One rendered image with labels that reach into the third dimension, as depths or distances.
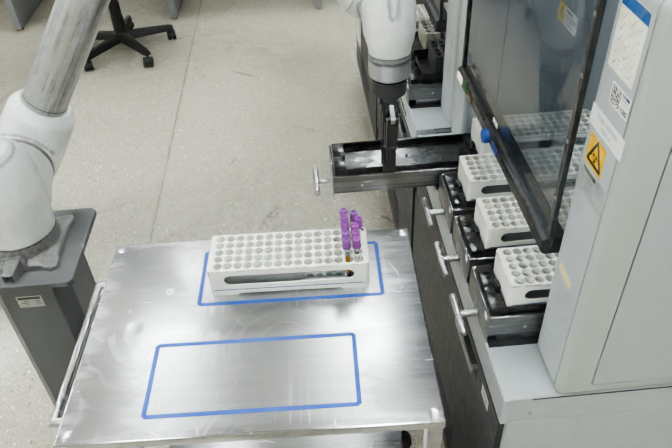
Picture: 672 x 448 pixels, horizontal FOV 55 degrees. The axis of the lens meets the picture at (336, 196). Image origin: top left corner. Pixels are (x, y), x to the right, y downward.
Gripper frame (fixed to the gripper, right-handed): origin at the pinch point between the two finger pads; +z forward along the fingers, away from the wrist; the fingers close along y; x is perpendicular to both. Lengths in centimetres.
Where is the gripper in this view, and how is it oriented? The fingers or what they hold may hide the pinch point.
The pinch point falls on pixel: (388, 154)
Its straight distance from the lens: 152.3
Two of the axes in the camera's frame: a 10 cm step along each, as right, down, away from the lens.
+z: 0.4, 7.8, 6.2
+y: -0.8, -6.1, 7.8
